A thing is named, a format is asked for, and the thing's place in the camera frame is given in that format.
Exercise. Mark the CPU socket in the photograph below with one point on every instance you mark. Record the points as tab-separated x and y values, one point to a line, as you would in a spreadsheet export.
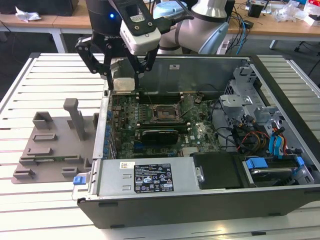
163	113

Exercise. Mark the hard disk in blue carrier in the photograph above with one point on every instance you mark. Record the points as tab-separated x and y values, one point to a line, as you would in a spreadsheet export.
256	163

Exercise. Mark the black plastic shroud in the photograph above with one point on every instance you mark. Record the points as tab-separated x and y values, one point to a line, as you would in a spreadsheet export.
217	172

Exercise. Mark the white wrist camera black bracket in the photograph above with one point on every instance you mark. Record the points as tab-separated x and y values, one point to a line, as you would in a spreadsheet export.
142	41

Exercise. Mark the small black bin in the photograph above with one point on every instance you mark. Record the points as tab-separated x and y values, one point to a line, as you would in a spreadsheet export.
255	10

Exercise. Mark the blue plastic case latch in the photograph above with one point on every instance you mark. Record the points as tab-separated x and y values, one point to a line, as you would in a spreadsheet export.
78	180

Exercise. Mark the silver power supply black label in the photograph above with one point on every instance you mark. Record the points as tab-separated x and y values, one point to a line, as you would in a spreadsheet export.
110	175

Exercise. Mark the black graphics card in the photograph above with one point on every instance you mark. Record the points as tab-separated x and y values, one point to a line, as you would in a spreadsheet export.
160	137

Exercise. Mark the grey plastic parts rack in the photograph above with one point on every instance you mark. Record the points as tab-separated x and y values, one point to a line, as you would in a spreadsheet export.
62	140

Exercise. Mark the green motherboard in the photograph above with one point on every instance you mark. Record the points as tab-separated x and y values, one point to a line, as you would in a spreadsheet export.
202	135

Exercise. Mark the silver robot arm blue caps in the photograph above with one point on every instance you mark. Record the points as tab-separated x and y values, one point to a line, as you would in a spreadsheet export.
190	32

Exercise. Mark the silver chipset heatsink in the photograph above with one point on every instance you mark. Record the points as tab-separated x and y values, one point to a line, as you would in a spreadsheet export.
190	151

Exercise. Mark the white power strip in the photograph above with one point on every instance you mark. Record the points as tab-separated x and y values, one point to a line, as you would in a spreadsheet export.
223	47

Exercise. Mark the small black adapter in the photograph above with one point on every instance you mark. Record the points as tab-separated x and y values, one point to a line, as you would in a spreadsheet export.
247	24

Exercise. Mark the silver metal drive cage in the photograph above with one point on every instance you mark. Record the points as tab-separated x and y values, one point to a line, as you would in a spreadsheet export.
232	105

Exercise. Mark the crumpled white paper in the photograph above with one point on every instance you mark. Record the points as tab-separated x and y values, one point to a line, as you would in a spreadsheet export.
27	15

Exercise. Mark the coin cell battery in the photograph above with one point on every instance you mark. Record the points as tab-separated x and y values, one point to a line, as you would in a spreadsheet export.
198	99

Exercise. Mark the black open PC case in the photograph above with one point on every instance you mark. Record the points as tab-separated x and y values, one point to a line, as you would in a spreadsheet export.
175	207

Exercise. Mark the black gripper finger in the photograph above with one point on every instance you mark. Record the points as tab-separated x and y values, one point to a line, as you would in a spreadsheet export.
87	58
148	65

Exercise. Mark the clear plastic bags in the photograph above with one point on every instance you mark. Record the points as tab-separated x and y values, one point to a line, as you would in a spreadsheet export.
287	11

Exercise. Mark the wooden desk white frame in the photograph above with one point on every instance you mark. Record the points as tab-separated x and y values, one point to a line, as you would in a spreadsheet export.
70	22
282	31

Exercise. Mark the silver CPU green edge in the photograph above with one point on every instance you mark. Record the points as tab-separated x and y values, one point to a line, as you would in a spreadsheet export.
123	85

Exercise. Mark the white cardboard box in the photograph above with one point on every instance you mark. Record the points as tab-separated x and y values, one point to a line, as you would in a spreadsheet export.
312	20

